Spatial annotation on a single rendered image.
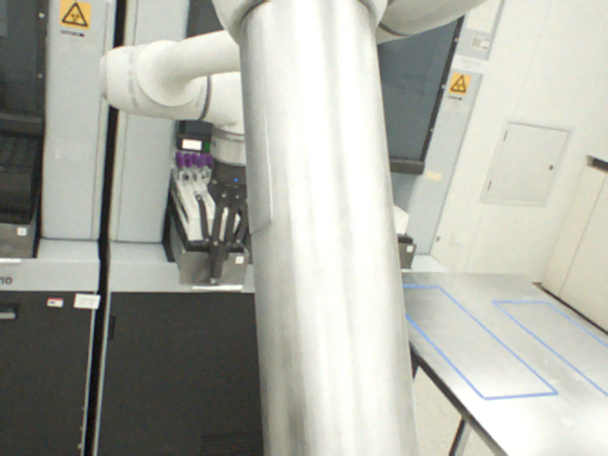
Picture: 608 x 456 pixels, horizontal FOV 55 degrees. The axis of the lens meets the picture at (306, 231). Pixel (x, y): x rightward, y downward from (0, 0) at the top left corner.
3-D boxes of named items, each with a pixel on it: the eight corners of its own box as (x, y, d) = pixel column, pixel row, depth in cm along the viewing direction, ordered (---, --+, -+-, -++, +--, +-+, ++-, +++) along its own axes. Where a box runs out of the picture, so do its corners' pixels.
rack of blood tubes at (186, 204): (168, 195, 142) (171, 171, 139) (209, 198, 145) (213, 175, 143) (188, 246, 116) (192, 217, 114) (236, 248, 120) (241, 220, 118)
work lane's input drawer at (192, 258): (145, 176, 173) (147, 147, 170) (191, 180, 179) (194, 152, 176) (180, 295, 111) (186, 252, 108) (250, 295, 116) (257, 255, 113)
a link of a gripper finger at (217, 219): (229, 193, 107) (221, 192, 107) (219, 248, 111) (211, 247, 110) (224, 185, 110) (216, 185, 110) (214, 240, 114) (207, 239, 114)
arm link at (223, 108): (255, 125, 112) (187, 117, 106) (269, 41, 106) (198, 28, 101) (275, 139, 103) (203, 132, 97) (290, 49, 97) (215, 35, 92)
